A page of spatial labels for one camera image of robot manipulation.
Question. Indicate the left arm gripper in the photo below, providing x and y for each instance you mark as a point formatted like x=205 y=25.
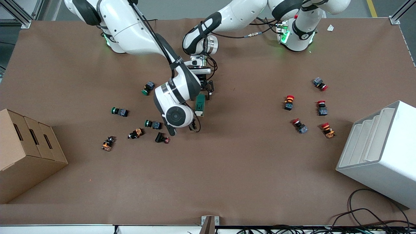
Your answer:
x=206 y=82

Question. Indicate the green load switch white lever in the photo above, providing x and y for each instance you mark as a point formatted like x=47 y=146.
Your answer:
x=201 y=105

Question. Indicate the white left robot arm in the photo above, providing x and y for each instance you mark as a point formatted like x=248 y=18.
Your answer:
x=243 y=14

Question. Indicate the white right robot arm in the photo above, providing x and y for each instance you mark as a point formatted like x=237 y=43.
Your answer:
x=130 y=29

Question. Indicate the brown paper table cover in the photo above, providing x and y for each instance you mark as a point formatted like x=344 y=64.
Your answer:
x=227 y=162

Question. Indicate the black button orange contact block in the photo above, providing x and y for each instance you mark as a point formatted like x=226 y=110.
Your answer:
x=135 y=133
x=108 y=143

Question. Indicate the red mushroom button orange block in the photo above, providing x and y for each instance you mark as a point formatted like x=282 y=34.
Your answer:
x=289 y=102
x=328 y=130

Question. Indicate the red mushroom button grey block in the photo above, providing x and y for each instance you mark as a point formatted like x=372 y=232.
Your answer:
x=320 y=84
x=299 y=126
x=322 y=109

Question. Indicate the brown cardboard box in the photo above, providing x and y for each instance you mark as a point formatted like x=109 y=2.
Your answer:
x=26 y=175

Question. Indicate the white stepped storage rack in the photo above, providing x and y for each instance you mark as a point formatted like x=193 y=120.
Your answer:
x=390 y=162

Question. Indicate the black switch red lamp block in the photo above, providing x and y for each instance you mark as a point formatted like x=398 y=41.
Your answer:
x=161 y=138

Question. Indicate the green push button switch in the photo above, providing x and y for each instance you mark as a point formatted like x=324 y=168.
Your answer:
x=148 y=87
x=152 y=124
x=119 y=111

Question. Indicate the metal table bracket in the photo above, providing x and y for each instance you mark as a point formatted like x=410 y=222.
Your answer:
x=209 y=224

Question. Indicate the white table edge rail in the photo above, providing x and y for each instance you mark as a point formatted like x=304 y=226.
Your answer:
x=65 y=230

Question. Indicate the aluminium frame profile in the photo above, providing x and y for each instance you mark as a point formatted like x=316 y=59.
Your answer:
x=398 y=18
x=24 y=23

